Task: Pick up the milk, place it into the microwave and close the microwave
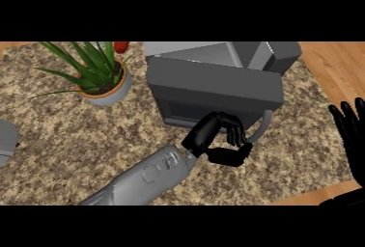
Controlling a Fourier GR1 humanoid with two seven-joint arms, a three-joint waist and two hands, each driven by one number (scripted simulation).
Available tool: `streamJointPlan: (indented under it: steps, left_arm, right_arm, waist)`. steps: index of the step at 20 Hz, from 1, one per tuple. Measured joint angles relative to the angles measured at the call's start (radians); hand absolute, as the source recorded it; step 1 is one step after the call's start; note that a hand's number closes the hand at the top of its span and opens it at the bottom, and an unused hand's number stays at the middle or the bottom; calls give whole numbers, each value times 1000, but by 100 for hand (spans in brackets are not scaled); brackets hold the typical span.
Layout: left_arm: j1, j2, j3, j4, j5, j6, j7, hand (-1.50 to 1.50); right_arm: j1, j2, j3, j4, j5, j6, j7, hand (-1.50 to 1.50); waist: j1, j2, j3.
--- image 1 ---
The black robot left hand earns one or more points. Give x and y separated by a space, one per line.
206 131

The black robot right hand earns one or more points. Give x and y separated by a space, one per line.
356 144

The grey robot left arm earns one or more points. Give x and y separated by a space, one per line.
142 177

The dark grey microwave door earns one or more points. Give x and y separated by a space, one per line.
213 87

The dark grey microwave body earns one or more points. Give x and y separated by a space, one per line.
280 54

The green plant in pot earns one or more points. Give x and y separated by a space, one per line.
102 75

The red round object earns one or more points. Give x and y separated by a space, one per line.
121 46

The pale grey appliance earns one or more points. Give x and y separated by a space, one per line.
6 141

